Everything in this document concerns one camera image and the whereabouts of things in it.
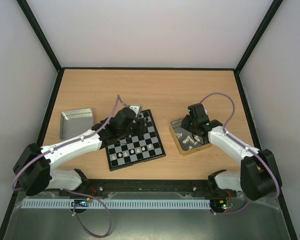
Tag black metal frame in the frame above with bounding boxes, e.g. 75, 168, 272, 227
0, 0, 300, 240

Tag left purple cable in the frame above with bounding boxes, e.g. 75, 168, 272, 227
11, 94, 131, 238

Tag gold square tin tray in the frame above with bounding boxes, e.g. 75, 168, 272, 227
169, 118, 212, 156

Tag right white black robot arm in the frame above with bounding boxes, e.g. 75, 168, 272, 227
181, 103, 281, 201

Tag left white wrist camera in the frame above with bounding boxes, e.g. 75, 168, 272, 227
129, 104, 143, 117

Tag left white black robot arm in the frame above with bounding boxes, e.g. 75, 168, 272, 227
12, 105, 146, 196

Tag black and silver chessboard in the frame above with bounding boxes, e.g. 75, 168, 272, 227
105, 109, 166, 171

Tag silver square tin lid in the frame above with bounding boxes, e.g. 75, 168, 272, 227
59, 108, 94, 140

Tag light blue cable duct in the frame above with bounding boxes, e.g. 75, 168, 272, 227
20, 198, 211, 210

